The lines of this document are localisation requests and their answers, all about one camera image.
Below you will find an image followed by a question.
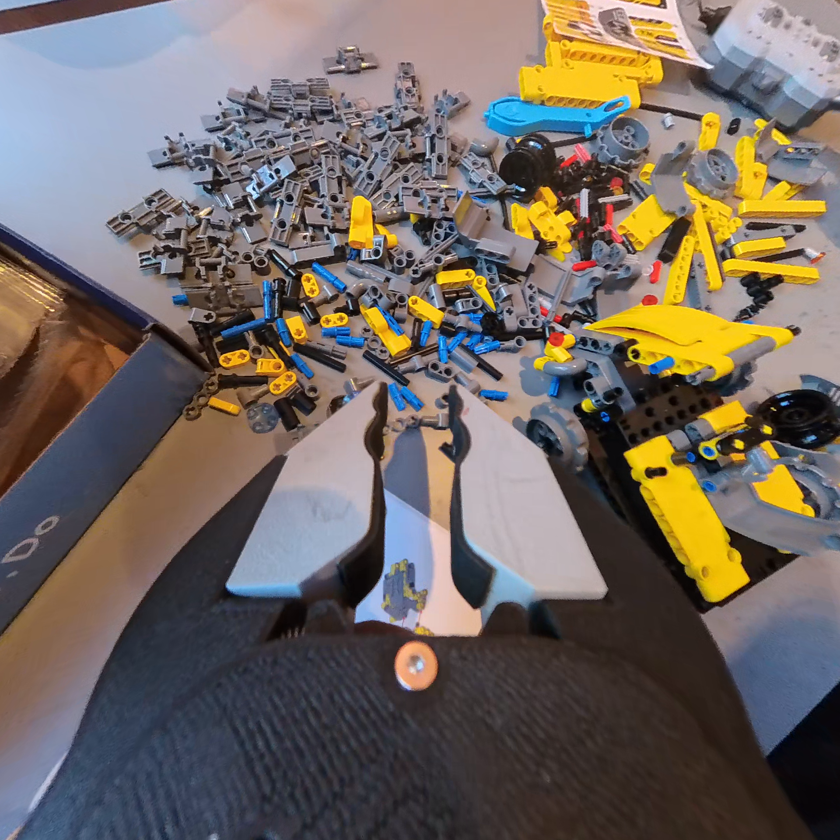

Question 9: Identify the grey desk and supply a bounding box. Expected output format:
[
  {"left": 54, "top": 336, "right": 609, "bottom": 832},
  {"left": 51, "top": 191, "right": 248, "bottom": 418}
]
[{"left": 0, "top": 0, "right": 840, "bottom": 815}]

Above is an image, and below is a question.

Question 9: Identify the yellow sticker sheet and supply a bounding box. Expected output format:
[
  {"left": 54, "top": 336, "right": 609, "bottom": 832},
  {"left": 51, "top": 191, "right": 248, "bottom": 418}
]
[{"left": 541, "top": 0, "right": 716, "bottom": 70}]

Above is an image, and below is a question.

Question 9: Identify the dark cardboard box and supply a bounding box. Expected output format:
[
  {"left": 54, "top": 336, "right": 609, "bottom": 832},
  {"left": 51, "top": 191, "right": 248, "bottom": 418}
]
[{"left": 0, "top": 223, "right": 211, "bottom": 634}]

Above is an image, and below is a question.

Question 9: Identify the yellow black brick vehicle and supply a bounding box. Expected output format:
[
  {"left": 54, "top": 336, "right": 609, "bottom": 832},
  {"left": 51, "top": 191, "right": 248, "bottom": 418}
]
[{"left": 525, "top": 305, "right": 840, "bottom": 605}]

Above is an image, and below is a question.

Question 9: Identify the blue curved brick panel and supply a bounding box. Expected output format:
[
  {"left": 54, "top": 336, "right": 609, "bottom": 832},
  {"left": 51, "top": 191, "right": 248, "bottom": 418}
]
[{"left": 484, "top": 95, "right": 641, "bottom": 139}]

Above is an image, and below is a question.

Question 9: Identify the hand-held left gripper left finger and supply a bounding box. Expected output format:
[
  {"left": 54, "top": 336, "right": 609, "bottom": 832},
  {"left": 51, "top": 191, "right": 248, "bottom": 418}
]
[{"left": 225, "top": 381, "right": 389, "bottom": 611}]

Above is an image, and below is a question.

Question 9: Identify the instruction booklet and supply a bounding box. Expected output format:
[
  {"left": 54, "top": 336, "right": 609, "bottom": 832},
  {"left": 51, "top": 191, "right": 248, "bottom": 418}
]
[{"left": 354, "top": 489, "right": 487, "bottom": 637}]

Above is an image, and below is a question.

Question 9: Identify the grey battery hub block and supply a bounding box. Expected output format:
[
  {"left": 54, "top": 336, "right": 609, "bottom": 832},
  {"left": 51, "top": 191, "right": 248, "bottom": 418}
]
[{"left": 699, "top": 0, "right": 840, "bottom": 129}]

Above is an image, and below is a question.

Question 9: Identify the black rimmed wheel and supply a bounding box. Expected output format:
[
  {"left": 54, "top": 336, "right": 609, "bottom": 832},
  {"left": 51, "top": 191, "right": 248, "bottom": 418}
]
[{"left": 499, "top": 133, "right": 559, "bottom": 198}]

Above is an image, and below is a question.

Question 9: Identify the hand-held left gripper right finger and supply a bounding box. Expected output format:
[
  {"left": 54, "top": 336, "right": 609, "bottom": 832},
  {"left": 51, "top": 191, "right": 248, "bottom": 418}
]
[{"left": 441, "top": 385, "right": 609, "bottom": 611}]

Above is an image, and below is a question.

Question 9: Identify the crumpled plastic bag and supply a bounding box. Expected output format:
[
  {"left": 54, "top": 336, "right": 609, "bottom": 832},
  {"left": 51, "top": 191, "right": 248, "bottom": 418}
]
[{"left": 0, "top": 249, "right": 145, "bottom": 487}]

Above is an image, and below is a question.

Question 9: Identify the pile of yellow brick beams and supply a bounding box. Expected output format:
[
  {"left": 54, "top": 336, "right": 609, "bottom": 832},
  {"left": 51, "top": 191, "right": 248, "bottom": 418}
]
[{"left": 512, "top": 39, "right": 828, "bottom": 309}]

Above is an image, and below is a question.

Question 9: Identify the pile of small dark connectors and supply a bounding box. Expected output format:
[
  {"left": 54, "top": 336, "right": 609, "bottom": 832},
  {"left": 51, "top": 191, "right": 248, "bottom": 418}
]
[{"left": 105, "top": 46, "right": 546, "bottom": 434}]

